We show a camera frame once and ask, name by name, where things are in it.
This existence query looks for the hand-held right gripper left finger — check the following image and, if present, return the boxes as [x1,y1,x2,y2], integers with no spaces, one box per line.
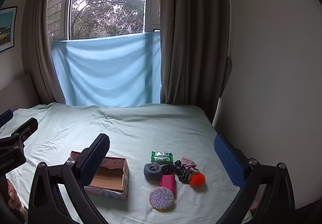
[28,133,110,224]

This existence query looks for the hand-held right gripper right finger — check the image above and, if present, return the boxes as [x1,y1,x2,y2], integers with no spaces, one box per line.
[214,135,296,224]

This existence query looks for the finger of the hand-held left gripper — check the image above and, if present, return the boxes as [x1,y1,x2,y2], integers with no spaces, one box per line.
[0,109,13,127]
[10,117,39,145]

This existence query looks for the pink patterned cardboard box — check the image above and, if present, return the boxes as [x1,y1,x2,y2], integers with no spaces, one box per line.
[70,151,130,200]

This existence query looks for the orange pom-pom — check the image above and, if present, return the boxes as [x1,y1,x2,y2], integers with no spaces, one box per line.
[190,173,206,187]

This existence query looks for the black printed sock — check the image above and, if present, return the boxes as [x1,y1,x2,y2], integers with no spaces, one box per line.
[174,160,200,184]

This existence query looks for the grey fuzzy sock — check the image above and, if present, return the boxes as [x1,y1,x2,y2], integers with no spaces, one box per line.
[143,162,163,180]

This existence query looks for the pink pouch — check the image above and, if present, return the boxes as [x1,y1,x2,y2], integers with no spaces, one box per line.
[159,174,176,193]

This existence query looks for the person's left hand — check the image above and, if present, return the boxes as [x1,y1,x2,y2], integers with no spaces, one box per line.
[6,179,23,212]

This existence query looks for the white headboard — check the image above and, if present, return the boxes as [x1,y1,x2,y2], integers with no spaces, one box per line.
[0,73,41,115]

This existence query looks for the bed with mint sheet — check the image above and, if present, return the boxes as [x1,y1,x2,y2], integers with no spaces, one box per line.
[0,103,252,224]

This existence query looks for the black scrunchie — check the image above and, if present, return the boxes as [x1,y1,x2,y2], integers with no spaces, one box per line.
[161,164,177,175]

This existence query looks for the green tissue pack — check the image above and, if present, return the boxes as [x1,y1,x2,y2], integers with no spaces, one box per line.
[151,151,173,164]

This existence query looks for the round glitter compact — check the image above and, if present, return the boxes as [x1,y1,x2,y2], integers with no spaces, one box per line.
[149,187,173,212]

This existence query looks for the beige curtain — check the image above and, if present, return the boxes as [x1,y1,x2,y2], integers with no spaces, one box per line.
[160,0,232,106]
[21,0,67,105]

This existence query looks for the light blue cloth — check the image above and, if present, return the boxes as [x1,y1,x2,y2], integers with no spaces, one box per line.
[52,32,162,107]

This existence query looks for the window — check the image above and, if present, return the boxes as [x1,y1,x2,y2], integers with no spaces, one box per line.
[48,0,161,41]

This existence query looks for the wall poster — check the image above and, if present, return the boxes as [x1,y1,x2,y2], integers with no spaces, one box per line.
[0,6,18,53]

